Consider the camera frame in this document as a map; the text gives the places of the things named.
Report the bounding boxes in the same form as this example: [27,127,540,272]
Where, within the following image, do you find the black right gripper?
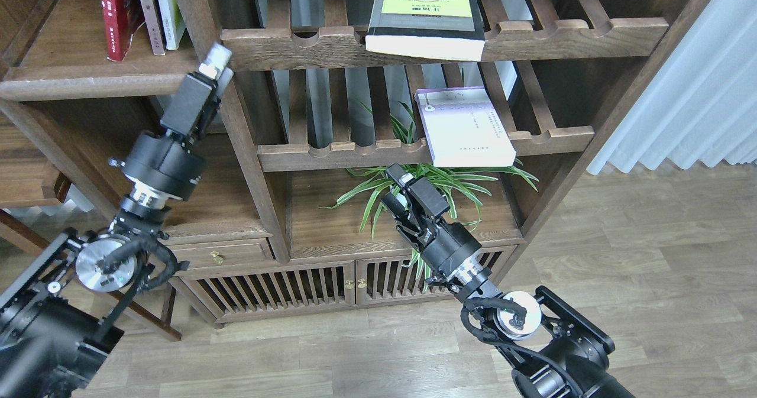
[381,163,483,286]

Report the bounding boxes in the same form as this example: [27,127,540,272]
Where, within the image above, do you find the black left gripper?
[111,43,234,202]

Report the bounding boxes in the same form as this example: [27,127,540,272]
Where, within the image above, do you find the pale lilac white book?
[415,86,516,168]

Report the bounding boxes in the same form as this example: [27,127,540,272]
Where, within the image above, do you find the red rescue guide book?
[102,0,144,62]

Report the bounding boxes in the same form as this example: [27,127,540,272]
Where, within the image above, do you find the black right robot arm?
[382,164,632,397]

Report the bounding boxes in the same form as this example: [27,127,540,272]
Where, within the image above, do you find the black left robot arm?
[1,43,234,397]

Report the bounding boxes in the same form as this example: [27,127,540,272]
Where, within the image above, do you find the white plant pot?
[389,193,408,213]

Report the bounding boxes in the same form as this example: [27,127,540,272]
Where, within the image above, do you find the white green upright book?
[157,0,186,50]

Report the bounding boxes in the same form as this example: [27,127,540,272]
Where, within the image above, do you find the green spider plant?
[322,99,540,292]

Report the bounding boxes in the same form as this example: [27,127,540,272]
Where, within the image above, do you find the dark wooden bookshelf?
[2,0,711,326]

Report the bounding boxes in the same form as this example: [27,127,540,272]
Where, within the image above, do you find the yellow and black thick book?
[365,0,485,62]

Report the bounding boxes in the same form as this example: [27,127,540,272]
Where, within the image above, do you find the brass drawer knob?
[211,251,225,265]

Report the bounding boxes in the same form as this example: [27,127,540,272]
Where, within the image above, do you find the white pleated curtain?
[587,0,756,174]

